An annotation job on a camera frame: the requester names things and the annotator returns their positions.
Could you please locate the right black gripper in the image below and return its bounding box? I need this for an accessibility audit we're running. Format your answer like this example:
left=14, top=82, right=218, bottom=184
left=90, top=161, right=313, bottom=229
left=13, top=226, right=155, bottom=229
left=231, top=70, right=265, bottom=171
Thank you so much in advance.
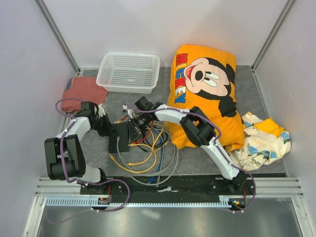
left=127, top=112, right=151, bottom=144

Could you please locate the red ethernet cable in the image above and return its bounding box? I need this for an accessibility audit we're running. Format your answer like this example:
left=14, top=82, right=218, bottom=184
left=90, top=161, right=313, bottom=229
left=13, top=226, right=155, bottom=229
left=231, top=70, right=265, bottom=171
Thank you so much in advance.
left=130, top=119, right=157, bottom=144

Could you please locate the black cable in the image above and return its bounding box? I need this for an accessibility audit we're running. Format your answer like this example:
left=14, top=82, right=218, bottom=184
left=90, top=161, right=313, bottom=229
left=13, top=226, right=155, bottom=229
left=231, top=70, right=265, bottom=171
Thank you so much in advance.
left=134, top=125, right=171, bottom=154

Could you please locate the black network switch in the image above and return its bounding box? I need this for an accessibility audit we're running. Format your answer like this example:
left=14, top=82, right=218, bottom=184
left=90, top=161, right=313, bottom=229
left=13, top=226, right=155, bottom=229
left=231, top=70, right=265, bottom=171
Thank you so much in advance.
left=108, top=122, right=129, bottom=154

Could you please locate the grey ethernet cable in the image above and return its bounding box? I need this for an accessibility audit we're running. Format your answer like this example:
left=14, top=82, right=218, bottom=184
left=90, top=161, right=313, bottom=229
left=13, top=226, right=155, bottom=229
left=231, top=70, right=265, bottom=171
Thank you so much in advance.
left=115, top=133, right=180, bottom=187

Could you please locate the yellow ethernet cable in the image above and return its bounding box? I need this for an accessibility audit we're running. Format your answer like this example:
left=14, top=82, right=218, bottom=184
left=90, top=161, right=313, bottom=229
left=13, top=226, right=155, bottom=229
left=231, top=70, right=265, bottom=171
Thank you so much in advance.
left=115, top=119, right=171, bottom=153
left=109, top=143, right=158, bottom=174

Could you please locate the blue ethernet cable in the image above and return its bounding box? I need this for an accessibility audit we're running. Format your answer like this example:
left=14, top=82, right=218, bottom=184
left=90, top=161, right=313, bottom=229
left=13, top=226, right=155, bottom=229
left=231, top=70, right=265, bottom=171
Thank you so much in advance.
left=148, top=124, right=166, bottom=184

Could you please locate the white plastic basket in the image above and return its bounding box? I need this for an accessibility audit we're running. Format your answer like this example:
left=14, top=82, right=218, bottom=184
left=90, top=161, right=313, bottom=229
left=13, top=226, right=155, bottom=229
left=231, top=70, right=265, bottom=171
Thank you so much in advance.
left=96, top=53, right=160, bottom=94

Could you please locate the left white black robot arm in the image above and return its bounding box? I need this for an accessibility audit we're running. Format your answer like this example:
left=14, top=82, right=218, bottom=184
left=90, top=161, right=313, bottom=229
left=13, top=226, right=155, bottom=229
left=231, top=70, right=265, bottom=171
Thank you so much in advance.
left=44, top=101, right=117, bottom=194

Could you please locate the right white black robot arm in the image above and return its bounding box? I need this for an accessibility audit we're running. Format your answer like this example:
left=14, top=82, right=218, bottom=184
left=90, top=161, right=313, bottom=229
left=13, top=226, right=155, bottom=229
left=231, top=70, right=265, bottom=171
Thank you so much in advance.
left=124, top=96, right=248, bottom=195

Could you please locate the folded red shirt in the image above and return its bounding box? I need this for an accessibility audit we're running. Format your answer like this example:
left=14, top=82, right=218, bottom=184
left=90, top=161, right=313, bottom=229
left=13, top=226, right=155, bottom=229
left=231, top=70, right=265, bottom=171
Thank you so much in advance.
left=61, top=77, right=108, bottom=113

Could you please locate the orange Mickey Mouse shirt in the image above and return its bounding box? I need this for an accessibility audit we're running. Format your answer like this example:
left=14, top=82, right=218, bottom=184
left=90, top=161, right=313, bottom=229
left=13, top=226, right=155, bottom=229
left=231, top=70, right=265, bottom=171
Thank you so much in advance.
left=167, top=44, right=244, bottom=152

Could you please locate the cream patterned cloth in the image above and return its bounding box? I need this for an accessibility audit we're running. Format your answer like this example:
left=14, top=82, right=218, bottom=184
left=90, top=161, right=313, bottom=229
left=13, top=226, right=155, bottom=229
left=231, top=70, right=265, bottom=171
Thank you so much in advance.
left=229, top=112, right=291, bottom=171

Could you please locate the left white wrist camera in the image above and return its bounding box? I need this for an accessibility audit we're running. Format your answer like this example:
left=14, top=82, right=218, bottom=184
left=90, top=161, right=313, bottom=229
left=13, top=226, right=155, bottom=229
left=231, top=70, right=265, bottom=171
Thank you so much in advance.
left=96, top=104, right=106, bottom=118

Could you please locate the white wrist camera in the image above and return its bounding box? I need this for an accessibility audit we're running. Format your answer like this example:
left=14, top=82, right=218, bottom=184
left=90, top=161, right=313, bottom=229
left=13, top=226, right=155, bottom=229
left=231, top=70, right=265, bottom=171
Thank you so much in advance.
left=122, top=105, right=138, bottom=119
left=96, top=104, right=106, bottom=118

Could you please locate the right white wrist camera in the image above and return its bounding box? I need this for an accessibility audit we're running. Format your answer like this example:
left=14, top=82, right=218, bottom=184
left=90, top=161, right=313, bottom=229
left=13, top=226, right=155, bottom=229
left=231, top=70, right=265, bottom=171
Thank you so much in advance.
left=122, top=105, right=138, bottom=119

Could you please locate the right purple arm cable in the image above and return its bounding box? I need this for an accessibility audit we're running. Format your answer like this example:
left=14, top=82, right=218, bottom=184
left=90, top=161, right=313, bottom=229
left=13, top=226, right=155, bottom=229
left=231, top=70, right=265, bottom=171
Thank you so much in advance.
left=122, top=99, right=259, bottom=213

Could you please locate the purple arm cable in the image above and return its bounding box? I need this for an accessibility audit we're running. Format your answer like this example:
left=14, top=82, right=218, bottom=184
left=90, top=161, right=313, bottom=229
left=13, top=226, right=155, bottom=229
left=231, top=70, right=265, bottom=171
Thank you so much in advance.
left=122, top=99, right=259, bottom=213
left=44, top=98, right=130, bottom=224

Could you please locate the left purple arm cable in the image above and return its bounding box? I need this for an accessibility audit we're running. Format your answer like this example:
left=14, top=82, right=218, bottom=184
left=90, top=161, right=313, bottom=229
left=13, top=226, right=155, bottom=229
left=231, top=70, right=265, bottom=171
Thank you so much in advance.
left=44, top=98, right=130, bottom=224

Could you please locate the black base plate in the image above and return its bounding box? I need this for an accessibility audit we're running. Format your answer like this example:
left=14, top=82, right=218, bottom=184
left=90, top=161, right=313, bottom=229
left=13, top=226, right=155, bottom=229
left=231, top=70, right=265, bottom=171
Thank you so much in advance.
left=79, top=175, right=255, bottom=197

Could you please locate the grey slotted cable duct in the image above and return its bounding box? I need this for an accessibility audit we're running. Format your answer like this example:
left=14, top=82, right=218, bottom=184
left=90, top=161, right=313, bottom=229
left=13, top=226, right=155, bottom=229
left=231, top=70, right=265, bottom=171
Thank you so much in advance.
left=46, top=197, right=232, bottom=208

